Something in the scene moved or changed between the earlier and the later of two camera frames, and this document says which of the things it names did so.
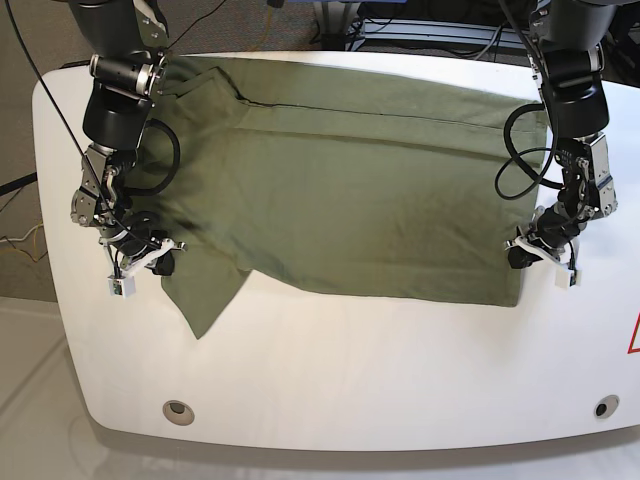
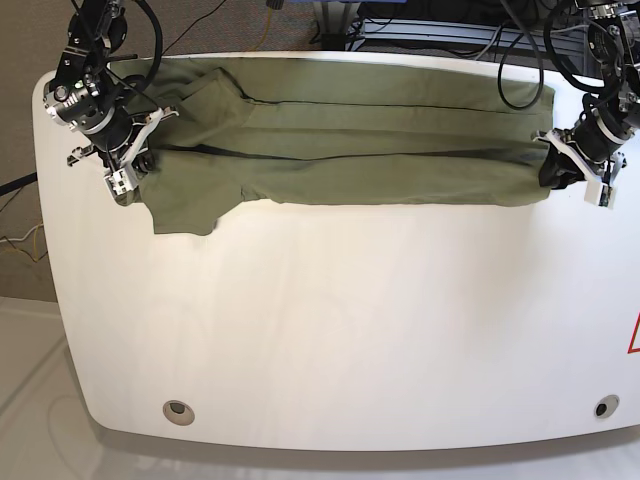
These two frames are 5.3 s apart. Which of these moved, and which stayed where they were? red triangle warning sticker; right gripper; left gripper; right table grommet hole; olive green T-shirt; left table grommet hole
Moved: left gripper; right gripper; olive green T-shirt
Stayed: right table grommet hole; left table grommet hole; red triangle warning sticker
